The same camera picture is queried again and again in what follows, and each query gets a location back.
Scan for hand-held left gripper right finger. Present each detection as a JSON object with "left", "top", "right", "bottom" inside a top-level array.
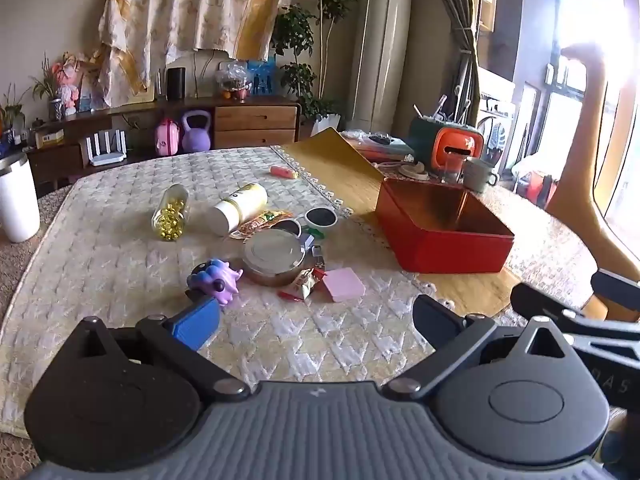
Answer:
[{"left": 382, "top": 294, "right": 576, "bottom": 403}]

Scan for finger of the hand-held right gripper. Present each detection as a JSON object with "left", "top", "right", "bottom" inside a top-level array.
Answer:
[
  {"left": 591, "top": 269, "right": 640, "bottom": 323},
  {"left": 510, "top": 282, "right": 640, "bottom": 342}
]

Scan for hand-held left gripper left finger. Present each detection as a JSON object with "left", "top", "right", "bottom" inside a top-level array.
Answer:
[{"left": 75, "top": 296, "right": 251, "bottom": 403}]

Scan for purple toy dinosaur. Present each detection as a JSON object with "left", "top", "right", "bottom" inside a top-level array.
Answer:
[{"left": 186, "top": 259, "right": 244, "bottom": 307}]

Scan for red tin box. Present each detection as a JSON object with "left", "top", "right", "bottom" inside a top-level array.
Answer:
[{"left": 375, "top": 178, "right": 516, "bottom": 275}]

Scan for clear bottle of yellow capsules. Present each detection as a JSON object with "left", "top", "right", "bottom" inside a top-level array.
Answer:
[{"left": 151, "top": 184, "right": 192, "bottom": 242}]

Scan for orange snack packet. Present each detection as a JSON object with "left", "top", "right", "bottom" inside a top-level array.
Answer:
[{"left": 228, "top": 210, "right": 296, "bottom": 240}]

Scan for white and yellow bottle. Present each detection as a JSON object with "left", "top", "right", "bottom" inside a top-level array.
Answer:
[{"left": 207, "top": 183, "right": 268, "bottom": 237}]

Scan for cream quilted table cover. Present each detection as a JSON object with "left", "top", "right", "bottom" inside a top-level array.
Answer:
[{"left": 0, "top": 146, "right": 481, "bottom": 443}]

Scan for pink sticky note pad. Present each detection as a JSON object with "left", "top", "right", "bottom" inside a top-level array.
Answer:
[{"left": 320, "top": 267, "right": 367, "bottom": 303}]

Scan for round metal tin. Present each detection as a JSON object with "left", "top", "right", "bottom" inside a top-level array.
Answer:
[{"left": 242, "top": 229, "right": 308, "bottom": 287}]

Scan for red candy wrapper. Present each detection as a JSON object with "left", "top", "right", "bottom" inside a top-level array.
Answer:
[{"left": 277, "top": 267, "right": 326, "bottom": 302}]

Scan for grey-green mug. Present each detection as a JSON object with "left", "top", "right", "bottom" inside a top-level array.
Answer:
[{"left": 462, "top": 156, "right": 500, "bottom": 195}]

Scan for orange-brown chair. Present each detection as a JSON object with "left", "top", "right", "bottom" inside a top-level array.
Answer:
[{"left": 545, "top": 42, "right": 640, "bottom": 281}]

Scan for clear glass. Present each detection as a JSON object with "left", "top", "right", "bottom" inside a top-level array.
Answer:
[{"left": 440, "top": 154, "right": 466, "bottom": 186}]

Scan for white sunglasses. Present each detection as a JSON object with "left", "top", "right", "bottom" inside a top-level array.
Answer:
[{"left": 272, "top": 206, "right": 340, "bottom": 241}]

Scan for green and orange storage box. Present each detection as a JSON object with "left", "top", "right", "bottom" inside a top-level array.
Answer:
[{"left": 407, "top": 115, "right": 486, "bottom": 181}]

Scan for purple kettlebell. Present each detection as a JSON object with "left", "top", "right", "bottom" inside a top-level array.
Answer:
[{"left": 181, "top": 110, "right": 215, "bottom": 153}]

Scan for pink toy suitcase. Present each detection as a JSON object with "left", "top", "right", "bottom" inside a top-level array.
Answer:
[{"left": 154, "top": 117, "right": 182, "bottom": 157}]

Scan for white router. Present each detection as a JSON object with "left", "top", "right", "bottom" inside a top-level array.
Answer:
[{"left": 82, "top": 129, "right": 127, "bottom": 167}]

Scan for white washing machine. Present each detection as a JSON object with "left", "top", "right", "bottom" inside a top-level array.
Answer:
[{"left": 477, "top": 67, "right": 518, "bottom": 171}]

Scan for wooden cabinet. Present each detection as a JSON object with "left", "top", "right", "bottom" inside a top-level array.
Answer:
[{"left": 25, "top": 96, "right": 302, "bottom": 186}]

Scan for white tumbler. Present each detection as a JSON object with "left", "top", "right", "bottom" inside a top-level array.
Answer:
[{"left": 0, "top": 154, "right": 41, "bottom": 243}]

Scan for white planter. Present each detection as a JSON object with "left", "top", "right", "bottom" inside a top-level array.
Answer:
[{"left": 311, "top": 114, "right": 343, "bottom": 136}]

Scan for black speaker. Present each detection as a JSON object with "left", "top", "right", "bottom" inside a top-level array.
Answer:
[{"left": 166, "top": 66, "right": 187, "bottom": 101}]

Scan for clear bag of fruit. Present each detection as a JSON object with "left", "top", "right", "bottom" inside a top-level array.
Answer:
[{"left": 215, "top": 62, "right": 253, "bottom": 102}]

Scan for plant in patterned vase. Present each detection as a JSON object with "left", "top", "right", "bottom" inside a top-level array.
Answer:
[{"left": 30, "top": 55, "right": 66, "bottom": 121}]

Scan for pink flower bouquet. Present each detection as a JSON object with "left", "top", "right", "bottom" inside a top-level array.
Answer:
[{"left": 52, "top": 52, "right": 101, "bottom": 116}]

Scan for white standing air conditioner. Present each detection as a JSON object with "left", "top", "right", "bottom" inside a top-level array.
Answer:
[{"left": 347, "top": 0, "right": 413, "bottom": 133}]

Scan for grey curtain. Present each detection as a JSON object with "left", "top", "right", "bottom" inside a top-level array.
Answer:
[{"left": 430, "top": 0, "right": 483, "bottom": 126}]

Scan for green potted tree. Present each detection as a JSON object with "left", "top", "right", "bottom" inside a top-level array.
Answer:
[{"left": 272, "top": 0, "right": 358, "bottom": 121}]

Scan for floral cloth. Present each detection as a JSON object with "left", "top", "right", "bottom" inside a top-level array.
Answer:
[{"left": 98, "top": 0, "right": 301, "bottom": 96}]

